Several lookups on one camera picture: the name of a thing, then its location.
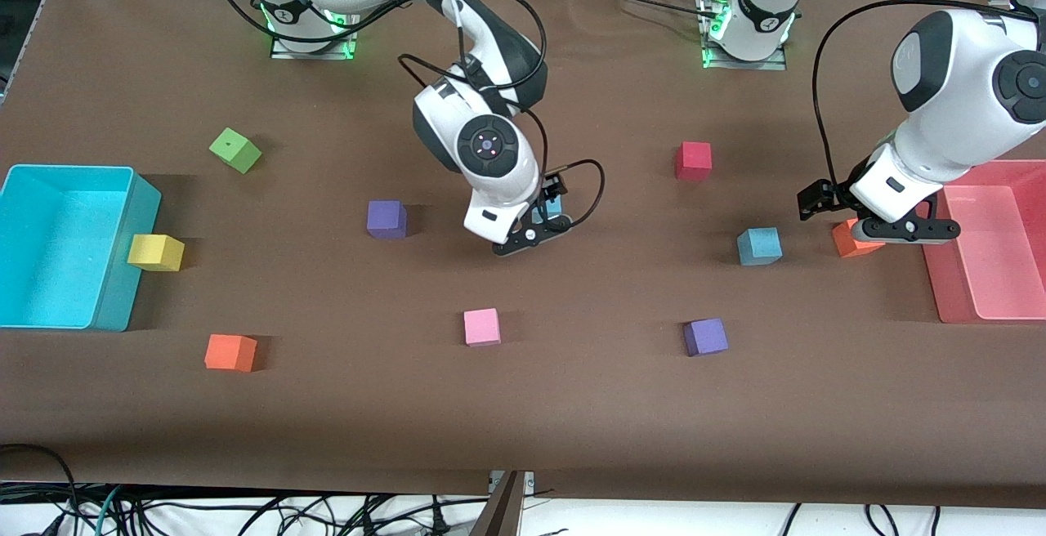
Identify orange foam block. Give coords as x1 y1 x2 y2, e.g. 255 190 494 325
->
832 219 887 259
204 333 258 373

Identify red foam block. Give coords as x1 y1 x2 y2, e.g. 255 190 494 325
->
675 141 713 181

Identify pink foam block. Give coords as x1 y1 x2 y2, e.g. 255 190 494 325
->
463 308 502 347

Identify purple foam block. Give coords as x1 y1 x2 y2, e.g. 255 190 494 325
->
682 318 730 357
366 199 408 240

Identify pink plastic bin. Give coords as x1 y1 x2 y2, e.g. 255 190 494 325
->
922 159 1046 324

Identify brown table cover sheet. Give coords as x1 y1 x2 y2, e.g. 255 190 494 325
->
0 0 1046 512

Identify green foam block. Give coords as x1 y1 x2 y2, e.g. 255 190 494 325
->
209 127 263 175

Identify yellow foam block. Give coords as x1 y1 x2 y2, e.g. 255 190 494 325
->
127 234 186 273

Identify cyan plastic bin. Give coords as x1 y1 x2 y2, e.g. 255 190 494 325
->
0 164 160 333

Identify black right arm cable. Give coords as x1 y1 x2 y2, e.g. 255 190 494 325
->
200 0 608 230

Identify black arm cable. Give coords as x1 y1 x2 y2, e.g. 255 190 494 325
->
200 0 608 230
811 0 1043 194

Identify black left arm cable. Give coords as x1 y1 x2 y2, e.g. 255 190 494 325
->
811 0 1043 194

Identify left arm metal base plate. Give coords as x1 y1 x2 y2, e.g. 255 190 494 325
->
699 0 789 71

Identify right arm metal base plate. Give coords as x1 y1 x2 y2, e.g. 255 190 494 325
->
270 0 360 61

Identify dark camera mount post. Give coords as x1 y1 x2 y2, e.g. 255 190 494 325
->
470 471 525 536

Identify teal floor cable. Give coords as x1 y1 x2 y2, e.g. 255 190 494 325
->
94 485 125 536

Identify black floor cable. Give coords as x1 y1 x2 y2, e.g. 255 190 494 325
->
0 443 79 536

